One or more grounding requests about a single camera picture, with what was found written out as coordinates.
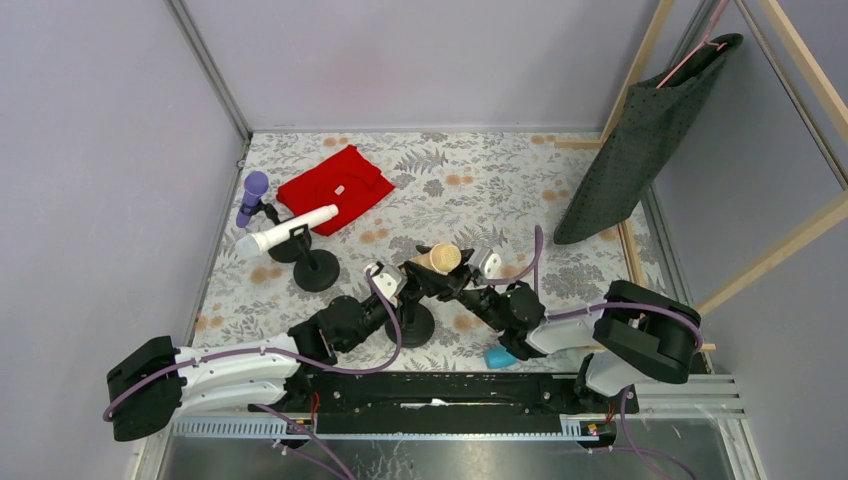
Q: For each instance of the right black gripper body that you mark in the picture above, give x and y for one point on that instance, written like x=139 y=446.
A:
x=469 y=275

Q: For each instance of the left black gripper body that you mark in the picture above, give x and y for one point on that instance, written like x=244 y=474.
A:
x=411 y=282

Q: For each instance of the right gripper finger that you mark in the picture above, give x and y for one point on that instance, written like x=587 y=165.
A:
x=465 y=256
x=436 y=285

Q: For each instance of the cream yellow microphone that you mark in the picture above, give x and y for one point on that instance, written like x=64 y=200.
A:
x=442 y=258

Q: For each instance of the black mic stand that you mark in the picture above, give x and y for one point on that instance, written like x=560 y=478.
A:
x=286 y=252
x=417 y=325
x=315 y=270

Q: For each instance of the white microphone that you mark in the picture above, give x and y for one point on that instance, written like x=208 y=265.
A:
x=255 y=244

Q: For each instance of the purple microphone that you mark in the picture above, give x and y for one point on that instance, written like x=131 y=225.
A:
x=255 y=186

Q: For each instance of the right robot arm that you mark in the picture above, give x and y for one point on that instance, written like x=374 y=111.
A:
x=633 y=333

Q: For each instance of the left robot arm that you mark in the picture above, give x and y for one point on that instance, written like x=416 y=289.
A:
x=158 y=381

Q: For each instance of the teal blue microphone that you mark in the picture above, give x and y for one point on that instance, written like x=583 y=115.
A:
x=498 y=358

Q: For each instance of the floral table mat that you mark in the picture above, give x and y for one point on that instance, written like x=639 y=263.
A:
x=470 y=189

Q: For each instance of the red folded cloth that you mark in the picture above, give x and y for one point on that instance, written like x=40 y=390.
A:
x=346 y=179

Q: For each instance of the dark grey hanging cloth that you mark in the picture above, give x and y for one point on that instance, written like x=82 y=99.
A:
x=656 y=117

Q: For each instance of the pink clothes hanger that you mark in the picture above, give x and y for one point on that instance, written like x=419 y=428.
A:
x=713 y=20

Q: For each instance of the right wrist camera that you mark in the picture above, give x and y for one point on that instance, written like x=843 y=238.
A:
x=485 y=263

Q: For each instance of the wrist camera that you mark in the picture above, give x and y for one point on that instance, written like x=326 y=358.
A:
x=485 y=263
x=389 y=280

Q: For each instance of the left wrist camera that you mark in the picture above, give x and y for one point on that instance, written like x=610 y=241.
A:
x=389 y=280

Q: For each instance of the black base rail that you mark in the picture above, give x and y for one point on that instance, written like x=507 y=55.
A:
x=422 y=403

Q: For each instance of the wooden frame rack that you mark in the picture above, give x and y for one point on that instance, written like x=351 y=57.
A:
x=826 y=218

